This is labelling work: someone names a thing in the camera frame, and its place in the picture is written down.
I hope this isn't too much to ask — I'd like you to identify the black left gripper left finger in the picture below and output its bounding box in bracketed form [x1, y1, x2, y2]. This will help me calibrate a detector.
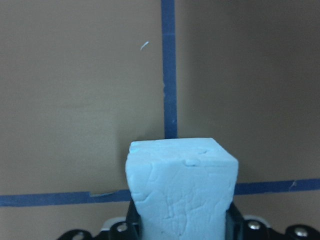
[57, 200, 141, 240]

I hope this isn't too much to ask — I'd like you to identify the light blue block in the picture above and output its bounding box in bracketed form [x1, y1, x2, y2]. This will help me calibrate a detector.
[125, 138, 239, 240]

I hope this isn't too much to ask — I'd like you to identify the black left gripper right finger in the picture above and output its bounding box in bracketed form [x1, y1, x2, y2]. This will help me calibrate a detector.
[225, 203, 320, 240]

